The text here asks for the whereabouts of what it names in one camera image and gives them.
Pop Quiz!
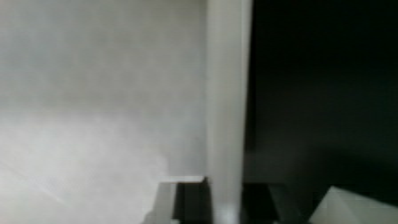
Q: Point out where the white desk top tray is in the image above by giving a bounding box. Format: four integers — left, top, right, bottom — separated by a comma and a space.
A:
0, 0, 252, 224

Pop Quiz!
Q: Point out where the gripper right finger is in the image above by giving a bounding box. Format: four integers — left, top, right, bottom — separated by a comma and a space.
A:
309, 187, 398, 224

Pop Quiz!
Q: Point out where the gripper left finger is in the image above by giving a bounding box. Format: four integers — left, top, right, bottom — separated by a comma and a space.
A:
143, 176, 207, 224

